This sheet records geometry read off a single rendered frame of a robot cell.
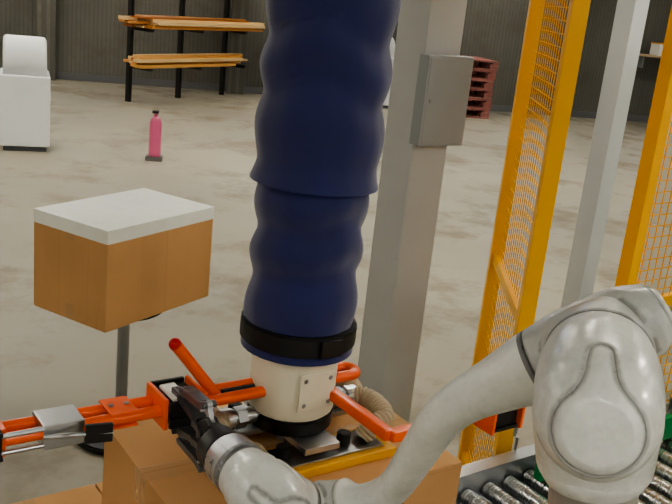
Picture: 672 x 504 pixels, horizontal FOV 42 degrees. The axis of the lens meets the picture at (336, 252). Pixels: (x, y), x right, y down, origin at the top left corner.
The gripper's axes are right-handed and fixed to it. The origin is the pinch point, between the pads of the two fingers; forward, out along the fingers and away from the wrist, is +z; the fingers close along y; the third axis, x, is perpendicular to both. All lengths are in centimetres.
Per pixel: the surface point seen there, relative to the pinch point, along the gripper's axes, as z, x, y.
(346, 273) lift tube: -8.7, 29.3, -24.6
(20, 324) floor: 331, 66, 119
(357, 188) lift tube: -11, 28, -41
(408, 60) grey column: 102, 129, -54
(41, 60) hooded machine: 792, 217, 24
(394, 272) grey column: 96, 129, 19
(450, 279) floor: 313, 369, 119
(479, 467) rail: 32, 119, 60
